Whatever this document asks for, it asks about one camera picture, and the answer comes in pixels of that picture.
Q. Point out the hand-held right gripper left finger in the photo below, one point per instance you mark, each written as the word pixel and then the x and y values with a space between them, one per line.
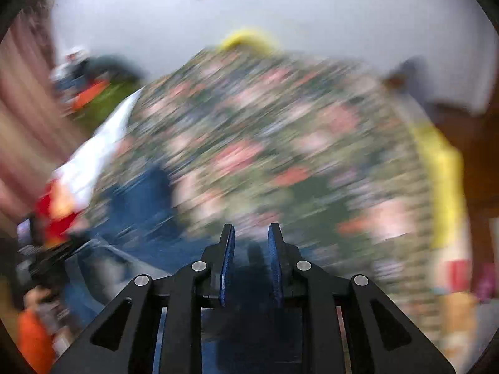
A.
pixel 227 265

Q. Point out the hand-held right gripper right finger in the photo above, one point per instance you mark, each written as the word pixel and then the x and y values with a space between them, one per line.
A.
pixel 276 265

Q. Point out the blue denim jacket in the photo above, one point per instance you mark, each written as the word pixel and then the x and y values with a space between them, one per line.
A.
pixel 136 218

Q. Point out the red plush toy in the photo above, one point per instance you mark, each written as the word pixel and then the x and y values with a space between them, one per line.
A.
pixel 50 222

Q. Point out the orange cloth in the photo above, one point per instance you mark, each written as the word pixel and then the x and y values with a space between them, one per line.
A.
pixel 35 339

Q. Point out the white shirt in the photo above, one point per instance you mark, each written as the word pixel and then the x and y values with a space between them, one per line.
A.
pixel 97 156

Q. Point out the striped pink curtain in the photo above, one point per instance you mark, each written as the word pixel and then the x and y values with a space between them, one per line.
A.
pixel 23 144

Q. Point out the floral bed blanket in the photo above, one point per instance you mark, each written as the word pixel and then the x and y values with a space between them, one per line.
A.
pixel 273 132

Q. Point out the green patterned bag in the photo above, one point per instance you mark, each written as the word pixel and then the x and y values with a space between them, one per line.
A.
pixel 105 109

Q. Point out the orange box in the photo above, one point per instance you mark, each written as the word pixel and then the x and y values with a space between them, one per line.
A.
pixel 89 95

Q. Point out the yellow bed sheet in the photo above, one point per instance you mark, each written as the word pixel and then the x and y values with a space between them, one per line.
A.
pixel 440 187

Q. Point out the pink object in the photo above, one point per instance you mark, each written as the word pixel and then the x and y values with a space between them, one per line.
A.
pixel 484 282

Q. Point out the grey pillow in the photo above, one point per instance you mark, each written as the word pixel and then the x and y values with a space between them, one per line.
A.
pixel 117 70

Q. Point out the grey backpack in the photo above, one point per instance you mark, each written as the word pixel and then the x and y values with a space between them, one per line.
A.
pixel 413 72

